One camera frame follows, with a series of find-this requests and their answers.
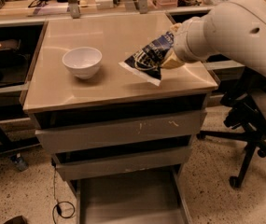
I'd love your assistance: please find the top grey drawer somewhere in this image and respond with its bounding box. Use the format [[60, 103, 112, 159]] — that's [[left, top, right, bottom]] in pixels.
[[35, 110, 206, 154]]

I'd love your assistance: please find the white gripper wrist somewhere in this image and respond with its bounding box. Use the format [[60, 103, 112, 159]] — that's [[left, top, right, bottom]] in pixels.
[[161, 17, 214, 69]]

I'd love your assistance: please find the white ceramic bowl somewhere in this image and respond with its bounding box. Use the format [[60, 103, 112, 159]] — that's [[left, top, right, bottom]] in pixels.
[[63, 47, 102, 79]]

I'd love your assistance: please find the open bottom grey drawer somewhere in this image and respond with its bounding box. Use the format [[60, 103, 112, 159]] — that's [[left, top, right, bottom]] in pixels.
[[76, 167, 192, 224]]

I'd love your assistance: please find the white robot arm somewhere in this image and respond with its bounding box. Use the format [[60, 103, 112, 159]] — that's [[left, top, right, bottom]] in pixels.
[[161, 0, 266, 77]]

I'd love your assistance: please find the middle grey drawer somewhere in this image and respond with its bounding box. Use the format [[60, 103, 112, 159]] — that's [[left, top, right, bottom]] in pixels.
[[56, 146, 191, 180]]

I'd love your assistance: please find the plastic water bottle on floor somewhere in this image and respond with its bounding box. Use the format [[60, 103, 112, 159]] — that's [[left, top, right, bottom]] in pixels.
[[10, 153, 28, 172]]

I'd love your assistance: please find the black table leg frame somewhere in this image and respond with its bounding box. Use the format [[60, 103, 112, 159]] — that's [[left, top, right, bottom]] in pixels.
[[0, 105, 39, 154]]

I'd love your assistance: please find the blue kettle chip bag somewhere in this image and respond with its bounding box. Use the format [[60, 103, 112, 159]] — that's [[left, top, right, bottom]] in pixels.
[[119, 31, 174, 86]]

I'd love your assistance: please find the black office chair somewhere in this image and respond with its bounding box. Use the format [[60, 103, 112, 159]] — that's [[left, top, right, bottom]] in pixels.
[[197, 67, 266, 189]]

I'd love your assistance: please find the grey drawer cabinet with counter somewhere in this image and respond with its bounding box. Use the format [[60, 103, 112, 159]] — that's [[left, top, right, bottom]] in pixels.
[[19, 11, 221, 224]]

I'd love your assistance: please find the black cable on floor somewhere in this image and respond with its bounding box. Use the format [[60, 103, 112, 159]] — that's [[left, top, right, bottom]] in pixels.
[[51, 159, 77, 224]]

